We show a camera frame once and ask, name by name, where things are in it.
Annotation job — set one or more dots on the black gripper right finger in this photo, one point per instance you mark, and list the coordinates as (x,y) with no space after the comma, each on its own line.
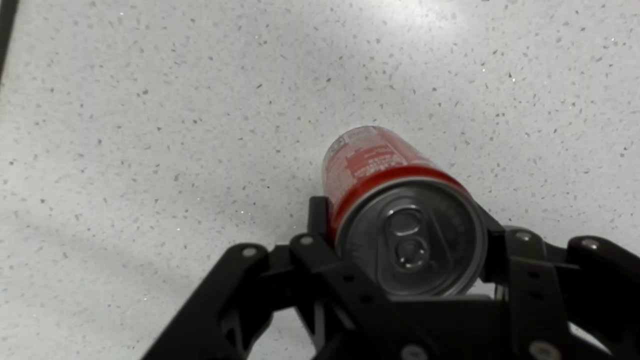
(572,287)

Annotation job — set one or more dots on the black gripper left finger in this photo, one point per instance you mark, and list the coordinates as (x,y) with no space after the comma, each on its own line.
(267,287)

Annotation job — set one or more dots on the red soda can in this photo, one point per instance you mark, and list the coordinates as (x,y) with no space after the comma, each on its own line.
(401,220)

